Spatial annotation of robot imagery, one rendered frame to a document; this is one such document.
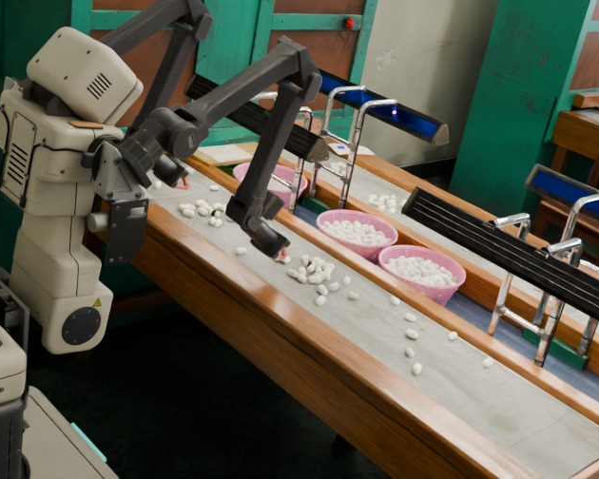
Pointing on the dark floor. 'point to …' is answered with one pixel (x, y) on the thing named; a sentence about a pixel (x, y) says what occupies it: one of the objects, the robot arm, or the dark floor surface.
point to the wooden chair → (595, 231)
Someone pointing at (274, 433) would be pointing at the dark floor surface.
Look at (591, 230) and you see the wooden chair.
